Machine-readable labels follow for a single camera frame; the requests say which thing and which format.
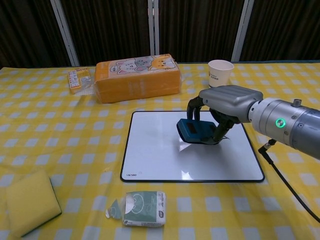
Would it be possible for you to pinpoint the white partition post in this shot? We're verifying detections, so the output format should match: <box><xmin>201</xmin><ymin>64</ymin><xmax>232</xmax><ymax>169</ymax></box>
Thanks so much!
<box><xmin>230</xmin><ymin>0</ymin><xmax>256</xmax><ymax>63</ymax></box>
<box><xmin>49</xmin><ymin>0</ymin><xmax>81</xmax><ymax>67</ymax></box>
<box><xmin>147</xmin><ymin>0</ymin><xmax>160</xmax><ymax>57</ymax></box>

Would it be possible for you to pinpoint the orange cat tissue pack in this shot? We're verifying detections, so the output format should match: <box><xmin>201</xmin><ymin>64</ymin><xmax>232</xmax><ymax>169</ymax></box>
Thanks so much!
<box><xmin>93</xmin><ymin>52</ymin><xmax>185</xmax><ymax>105</ymax></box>

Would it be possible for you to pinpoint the yellow green sponge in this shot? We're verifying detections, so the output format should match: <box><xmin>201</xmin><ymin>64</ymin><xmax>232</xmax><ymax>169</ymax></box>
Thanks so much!
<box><xmin>5</xmin><ymin>169</ymin><xmax>63</xmax><ymax>238</ymax></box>

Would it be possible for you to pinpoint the blue whiteboard eraser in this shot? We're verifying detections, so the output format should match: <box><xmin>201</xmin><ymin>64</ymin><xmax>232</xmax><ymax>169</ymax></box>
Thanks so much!
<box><xmin>176</xmin><ymin>118</ymin><xmax>221</xmax><ymax>146</ymax></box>

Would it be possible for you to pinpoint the small green tissue pack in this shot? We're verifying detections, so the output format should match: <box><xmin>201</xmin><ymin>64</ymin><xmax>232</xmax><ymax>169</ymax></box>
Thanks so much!
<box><xmin>105</xmin><ymin>190</ymin><xmax>168</xmax><ymax>228</ymax></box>

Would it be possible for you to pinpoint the dark curtain panel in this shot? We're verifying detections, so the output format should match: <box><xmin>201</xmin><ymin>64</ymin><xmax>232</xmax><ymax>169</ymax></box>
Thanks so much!
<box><xmin>239</xmin><ymin>0</ymin><xmax>320</xmax><ymax>63</ymax></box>
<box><xmin>158</xmin><ymin>0</ymin><xmax>245</xmax><ymax>64</ymax></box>
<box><xmin>0</xmin><ymin>0</ymin><xmax>74</xmax><ymax>68</ymax></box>
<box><xmin>60</xmin><ymin>0</ymin><xmax>154</xmax><ymax>67</ymax></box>

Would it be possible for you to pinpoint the white paper cup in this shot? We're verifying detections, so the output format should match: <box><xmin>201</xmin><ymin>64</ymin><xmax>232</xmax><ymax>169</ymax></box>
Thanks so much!
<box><xmin>207</xmin><ymin>59</ymin><xmax>235</xmax><ymax>91</ymax></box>

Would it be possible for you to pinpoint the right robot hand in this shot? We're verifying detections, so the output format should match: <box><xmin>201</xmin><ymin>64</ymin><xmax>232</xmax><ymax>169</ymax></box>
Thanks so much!
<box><xmin>186</xmin><ymin>84</ymin><xmax>264</xmax><ymax>146</ymax></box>

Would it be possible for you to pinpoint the clear plastic packet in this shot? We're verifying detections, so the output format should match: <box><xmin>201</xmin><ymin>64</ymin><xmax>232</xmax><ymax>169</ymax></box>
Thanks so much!
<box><xmin>79</xmin><ymin>77</ymin><xmax>96</xmax><ymax>98</ymax></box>

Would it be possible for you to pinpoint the white board black frame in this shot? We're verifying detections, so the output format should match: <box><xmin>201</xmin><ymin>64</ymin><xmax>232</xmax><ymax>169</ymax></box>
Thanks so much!
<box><xmin>120</xmin><ymin>110</ymin><xmax>266</xmax><ymax>184</ymax></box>

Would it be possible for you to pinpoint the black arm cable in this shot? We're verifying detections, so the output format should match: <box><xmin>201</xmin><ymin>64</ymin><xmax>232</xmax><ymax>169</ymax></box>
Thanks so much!
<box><xmin>258</xmin><ymin>139</ymin><xmax>320</xmax><ymax>224</ymax></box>

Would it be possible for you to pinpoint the yellow snack packet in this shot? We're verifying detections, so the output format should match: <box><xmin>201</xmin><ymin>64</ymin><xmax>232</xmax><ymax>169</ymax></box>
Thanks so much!
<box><xmin>68</xmin><ymin>67</ymin><xmax>92</xmax><ymax>95</ymax></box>

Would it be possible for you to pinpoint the yellow white checkered tablecloth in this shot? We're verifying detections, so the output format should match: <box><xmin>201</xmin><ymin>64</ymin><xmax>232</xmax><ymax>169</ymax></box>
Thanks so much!
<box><xmin>0</xmin><ymin>60</ymin><xmax>320</xmax><ymax>240</ymax></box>

